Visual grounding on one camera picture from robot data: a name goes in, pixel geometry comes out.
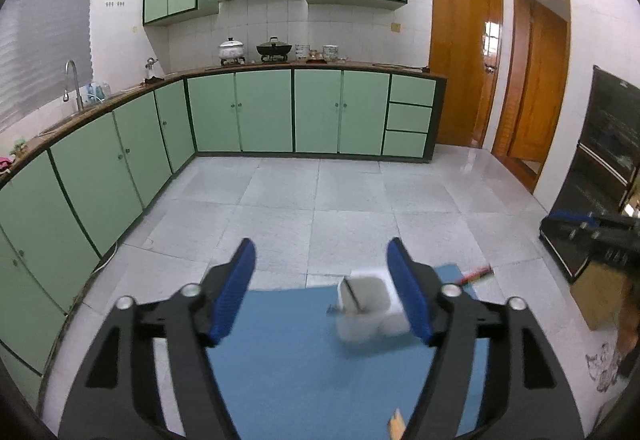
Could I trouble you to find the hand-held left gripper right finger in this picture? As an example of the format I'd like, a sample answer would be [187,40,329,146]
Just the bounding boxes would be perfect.
[386,237,584,440]

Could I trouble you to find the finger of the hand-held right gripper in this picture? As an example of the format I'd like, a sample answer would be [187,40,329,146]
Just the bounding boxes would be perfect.
[540,211,602,242]

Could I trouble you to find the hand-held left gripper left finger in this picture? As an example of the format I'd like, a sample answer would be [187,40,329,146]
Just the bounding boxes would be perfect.
[57,237,257,440]

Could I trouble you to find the white two-compartment utensil holder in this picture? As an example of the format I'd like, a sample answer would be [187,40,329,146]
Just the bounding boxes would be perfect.
[335,270,413,343]

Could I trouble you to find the red-patterned chopstick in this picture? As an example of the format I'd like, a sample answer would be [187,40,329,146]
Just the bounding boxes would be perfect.
[457,266,496,286]

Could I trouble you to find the person's right forearm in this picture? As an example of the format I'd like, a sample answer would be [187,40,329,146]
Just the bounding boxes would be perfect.
[617,270,640,378]

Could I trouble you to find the brown cardboard box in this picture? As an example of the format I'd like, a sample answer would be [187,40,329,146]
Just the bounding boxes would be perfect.
[570,265,626,332]

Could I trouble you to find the black glass-front cabinet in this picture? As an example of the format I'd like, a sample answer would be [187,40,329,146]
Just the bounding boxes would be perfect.
[539,65,640,284]

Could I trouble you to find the blue tablecloth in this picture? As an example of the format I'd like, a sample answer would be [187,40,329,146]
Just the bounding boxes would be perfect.
[205,263,493,440]

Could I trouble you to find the open wooden door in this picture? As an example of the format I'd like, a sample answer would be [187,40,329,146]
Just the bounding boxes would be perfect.
[491,0,571,193]

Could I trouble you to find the striped floor rag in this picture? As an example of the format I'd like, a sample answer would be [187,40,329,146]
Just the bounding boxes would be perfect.
[585,342,626,393]

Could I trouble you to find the green lower kitchen cabinets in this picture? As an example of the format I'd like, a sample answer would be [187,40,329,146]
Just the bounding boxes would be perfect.
[0,62,447,413]

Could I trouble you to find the closed wooden door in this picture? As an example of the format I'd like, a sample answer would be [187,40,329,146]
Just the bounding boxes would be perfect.
[429,0,504,150]

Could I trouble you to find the white cooking pot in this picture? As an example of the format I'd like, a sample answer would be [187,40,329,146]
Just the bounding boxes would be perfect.
[218,37,246,64]

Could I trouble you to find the clear plastic bottle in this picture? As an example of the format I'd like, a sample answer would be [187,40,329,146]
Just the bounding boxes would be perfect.
[86,80,112,104]

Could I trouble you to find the black wok with lid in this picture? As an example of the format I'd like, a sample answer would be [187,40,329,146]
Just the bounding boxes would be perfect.
[256,37,293,61]

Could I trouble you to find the metal faucet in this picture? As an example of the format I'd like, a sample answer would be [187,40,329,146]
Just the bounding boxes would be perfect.
[63,60,86,112]

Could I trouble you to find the grey window blind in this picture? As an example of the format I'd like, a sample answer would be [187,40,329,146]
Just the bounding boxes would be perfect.
[0,0,106,133]

